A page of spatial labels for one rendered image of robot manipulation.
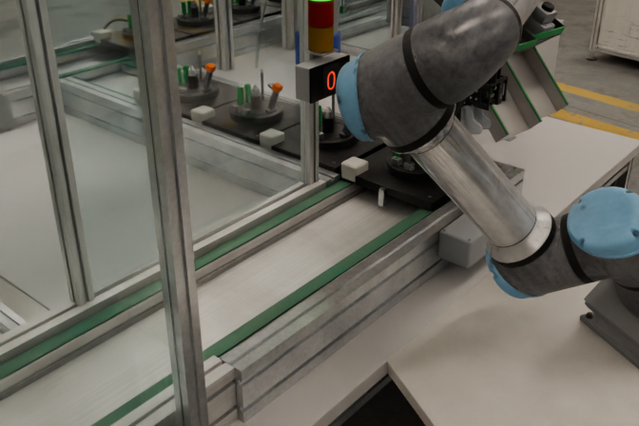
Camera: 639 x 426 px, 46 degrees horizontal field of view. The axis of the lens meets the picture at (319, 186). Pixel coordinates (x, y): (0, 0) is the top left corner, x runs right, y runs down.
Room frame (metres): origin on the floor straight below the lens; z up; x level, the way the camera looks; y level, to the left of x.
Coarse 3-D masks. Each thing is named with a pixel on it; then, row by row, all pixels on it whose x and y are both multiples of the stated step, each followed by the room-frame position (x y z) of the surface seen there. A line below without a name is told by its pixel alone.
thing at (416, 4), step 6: (414, 0) 2.55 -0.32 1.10; (420, 0) 2.55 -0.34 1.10; (414, 6) 2.55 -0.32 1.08; (420, 6) 2.55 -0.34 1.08; (414, 12) 2.55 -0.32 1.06; (420, 12) 2.56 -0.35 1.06; (414, 18) 2.55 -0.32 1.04; (420, 18) 2.56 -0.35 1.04; (414, 24) 2.55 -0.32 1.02; (342, 48) 2.75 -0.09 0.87; (348, 48) 2.73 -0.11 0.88; (354, 48) 2.71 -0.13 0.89; (360, 48) 2.70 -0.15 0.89; (348, 54) 2.73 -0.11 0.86; (354, 54) 2.71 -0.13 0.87
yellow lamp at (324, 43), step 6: (312, 30) 1.43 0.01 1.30; (318, 30) 1.42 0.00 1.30; (324, 30) 1.42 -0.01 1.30; (330, 30) 1.43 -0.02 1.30; (312, 36) 1.43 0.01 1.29; (318, 36) 1.42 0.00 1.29; (324, 36) 1.42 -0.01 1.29; (330, 36) 1.43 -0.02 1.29; (312, 42) 1.43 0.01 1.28; (318, 42) 1.42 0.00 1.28; (324, 42) 1.42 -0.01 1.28; (330, 42) 1.43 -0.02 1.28; (312, 48) 1.43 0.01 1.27; (318, 48) 1.42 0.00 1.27; (324, 48) 1.42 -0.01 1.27; (330, 48) 1.43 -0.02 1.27
